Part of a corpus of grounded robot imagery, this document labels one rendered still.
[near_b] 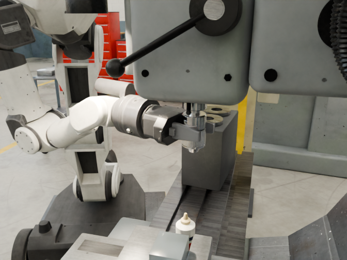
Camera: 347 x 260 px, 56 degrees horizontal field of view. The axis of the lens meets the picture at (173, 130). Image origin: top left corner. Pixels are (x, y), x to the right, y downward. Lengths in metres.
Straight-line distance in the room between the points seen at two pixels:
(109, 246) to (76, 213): 0.96
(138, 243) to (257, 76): 0.35
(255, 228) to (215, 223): 1.65
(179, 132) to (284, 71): 0.24
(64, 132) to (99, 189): 0.69
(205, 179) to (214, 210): 0.11
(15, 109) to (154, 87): 0.49
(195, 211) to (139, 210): 0.73
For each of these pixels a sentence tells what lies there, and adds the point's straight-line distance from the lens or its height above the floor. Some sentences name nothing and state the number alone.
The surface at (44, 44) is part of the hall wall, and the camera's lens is 11.95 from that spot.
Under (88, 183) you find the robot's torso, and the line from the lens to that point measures 1.48.
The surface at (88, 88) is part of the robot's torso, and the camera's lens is 1.30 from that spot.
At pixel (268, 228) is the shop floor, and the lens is 2.50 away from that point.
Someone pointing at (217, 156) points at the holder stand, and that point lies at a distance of 0.92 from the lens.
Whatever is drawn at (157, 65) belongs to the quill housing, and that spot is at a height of 1.37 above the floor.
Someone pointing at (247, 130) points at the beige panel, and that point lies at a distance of 2.45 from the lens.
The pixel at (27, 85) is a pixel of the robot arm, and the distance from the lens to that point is 0.92.
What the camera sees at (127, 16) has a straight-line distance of 0.61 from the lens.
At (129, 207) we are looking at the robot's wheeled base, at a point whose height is 0.57.
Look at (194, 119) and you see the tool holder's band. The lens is 0.60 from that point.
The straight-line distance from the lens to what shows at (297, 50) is 0.47.
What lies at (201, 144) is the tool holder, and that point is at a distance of 0.62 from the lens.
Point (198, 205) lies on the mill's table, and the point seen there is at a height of 0.96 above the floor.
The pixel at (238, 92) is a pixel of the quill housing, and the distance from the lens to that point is 0.50.
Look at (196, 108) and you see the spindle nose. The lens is 0.60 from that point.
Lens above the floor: 1.45
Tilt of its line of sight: 20 degrees down
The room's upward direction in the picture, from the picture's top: straight up
